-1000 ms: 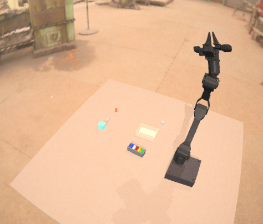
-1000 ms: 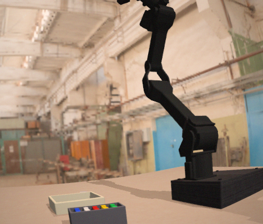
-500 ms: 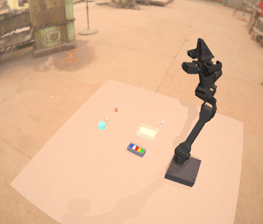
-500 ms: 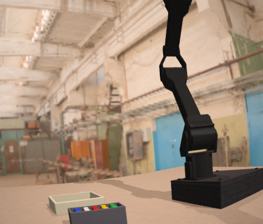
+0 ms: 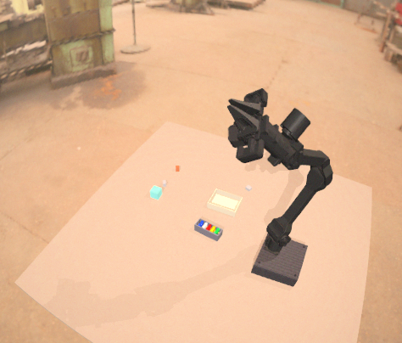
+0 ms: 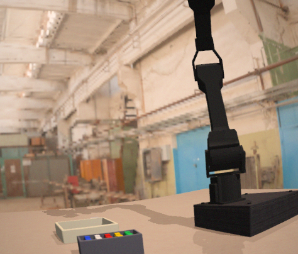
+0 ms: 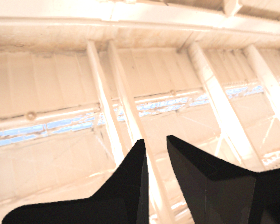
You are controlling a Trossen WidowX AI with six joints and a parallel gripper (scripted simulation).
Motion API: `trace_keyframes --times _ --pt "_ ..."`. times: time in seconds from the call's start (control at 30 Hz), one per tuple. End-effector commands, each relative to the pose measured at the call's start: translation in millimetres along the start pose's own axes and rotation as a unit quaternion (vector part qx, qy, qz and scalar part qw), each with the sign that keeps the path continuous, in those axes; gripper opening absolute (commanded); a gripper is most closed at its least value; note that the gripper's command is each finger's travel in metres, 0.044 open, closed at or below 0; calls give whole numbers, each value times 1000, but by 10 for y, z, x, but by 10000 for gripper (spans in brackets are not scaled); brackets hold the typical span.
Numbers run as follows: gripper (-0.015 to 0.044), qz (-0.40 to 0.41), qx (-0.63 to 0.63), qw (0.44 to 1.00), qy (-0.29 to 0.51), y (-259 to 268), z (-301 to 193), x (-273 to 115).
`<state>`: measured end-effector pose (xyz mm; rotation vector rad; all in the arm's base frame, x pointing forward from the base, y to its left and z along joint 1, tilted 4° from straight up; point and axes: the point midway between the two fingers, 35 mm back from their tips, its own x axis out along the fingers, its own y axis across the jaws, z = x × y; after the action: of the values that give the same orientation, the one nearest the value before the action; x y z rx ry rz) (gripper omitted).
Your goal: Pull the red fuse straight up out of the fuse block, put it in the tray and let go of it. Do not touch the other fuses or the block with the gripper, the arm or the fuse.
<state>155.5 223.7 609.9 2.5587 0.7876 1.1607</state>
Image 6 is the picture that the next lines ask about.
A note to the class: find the white shallow tray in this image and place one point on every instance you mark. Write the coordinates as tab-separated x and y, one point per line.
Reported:
68	231

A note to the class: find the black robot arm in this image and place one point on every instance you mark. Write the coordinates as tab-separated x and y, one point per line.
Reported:
224	151

